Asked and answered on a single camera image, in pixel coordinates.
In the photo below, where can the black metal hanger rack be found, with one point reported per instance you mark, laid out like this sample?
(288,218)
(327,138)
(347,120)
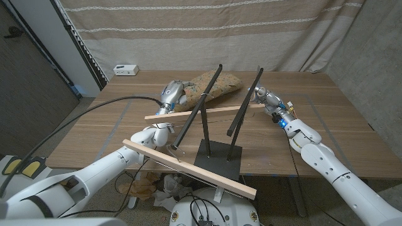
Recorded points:
(220,157)

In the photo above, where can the white table leg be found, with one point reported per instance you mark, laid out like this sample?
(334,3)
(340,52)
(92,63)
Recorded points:
(133,202)

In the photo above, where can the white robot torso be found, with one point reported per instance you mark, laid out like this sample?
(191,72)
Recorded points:
(63,222)

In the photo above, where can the lower wooden slat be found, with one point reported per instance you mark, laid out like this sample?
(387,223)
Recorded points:
(194,171)

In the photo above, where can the beige striped curtain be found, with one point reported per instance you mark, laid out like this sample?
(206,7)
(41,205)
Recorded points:
(188,37)

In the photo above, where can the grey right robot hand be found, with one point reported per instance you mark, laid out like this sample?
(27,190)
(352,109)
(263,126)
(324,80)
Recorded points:
(271,100)

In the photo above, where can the white power strip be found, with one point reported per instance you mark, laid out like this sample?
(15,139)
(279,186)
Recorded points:
(125,70)

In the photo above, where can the floral fabric piece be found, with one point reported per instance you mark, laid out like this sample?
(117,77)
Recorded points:
(213,86)

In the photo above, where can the crumpled brown paper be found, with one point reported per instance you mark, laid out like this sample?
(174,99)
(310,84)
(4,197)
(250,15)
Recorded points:
(138,188)

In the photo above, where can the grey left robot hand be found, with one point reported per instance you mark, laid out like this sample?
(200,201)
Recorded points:
(172,94)

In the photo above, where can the crumpled white paper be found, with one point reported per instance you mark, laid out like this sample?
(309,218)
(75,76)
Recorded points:
(171,188)

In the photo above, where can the wooden slat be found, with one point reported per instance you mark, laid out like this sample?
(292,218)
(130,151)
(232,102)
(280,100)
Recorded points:
(194,171)
(188,114)

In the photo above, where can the upper wooden slat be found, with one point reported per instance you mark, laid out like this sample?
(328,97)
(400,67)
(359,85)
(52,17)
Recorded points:
(188,114)

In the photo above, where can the grey table leg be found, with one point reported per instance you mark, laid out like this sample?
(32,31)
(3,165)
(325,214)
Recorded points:
(298,197)

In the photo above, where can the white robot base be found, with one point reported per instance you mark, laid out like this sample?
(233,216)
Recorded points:
(226,207)

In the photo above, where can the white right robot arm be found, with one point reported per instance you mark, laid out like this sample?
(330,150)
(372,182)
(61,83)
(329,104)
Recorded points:
(339,175)

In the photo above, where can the small metal clip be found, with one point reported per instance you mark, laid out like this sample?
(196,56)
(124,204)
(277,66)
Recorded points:
(171,128)

